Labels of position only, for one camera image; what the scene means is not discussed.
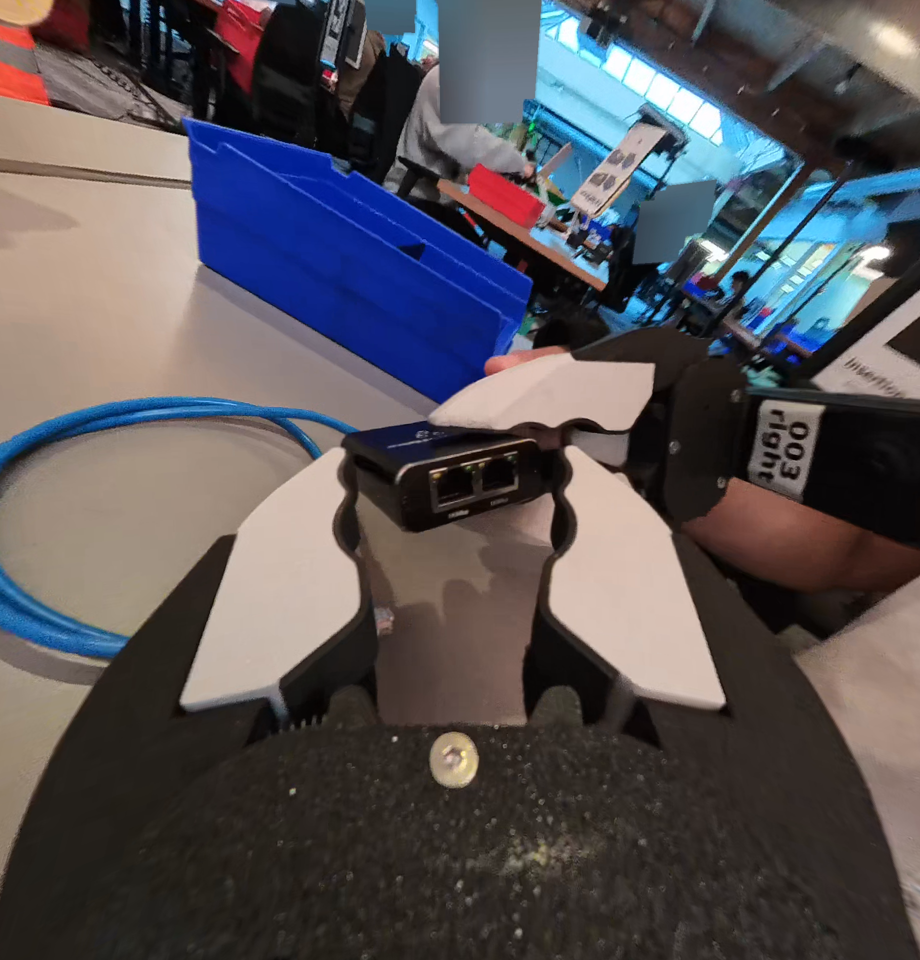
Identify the black network adapter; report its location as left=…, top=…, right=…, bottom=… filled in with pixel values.
left=341, top=420, right=545, bottom=534

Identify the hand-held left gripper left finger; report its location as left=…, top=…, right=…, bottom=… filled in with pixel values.
left=179, top=447, right=380, bottom=720

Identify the person's right hand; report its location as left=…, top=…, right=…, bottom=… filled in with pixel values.
left=483, top=327, right=710, bottom=393

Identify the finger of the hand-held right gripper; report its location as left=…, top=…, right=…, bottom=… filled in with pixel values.
left=568, top=427, right=632, bottom=470
left=427, top=352, right=658, bottom=434

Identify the red plastic bin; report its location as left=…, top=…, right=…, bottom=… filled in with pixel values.
left=466, top=162, right=548, bottom=228

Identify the white sign board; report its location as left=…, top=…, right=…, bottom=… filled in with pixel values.
left=568, top=123, right=669, bottom=219

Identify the blue ethernet cable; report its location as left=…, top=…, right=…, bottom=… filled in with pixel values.
left=0, top=396, right=398, bottom=662

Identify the person's right forearm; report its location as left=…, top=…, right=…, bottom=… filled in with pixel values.
left=681, top=478, right=920, bottom=595

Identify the blue plastic bin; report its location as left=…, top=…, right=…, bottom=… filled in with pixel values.
left=183, top=117, right=535, bottom=405

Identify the wooden background table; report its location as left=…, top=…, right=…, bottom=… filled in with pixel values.
left=436, top=178, right=613, bottom=292

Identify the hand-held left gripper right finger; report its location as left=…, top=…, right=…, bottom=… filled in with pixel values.
left=523, top=445, right=728, bottom=723

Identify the person's white clothing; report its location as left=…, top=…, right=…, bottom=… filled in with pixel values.
left=793, top=562, right=920, bottom=960

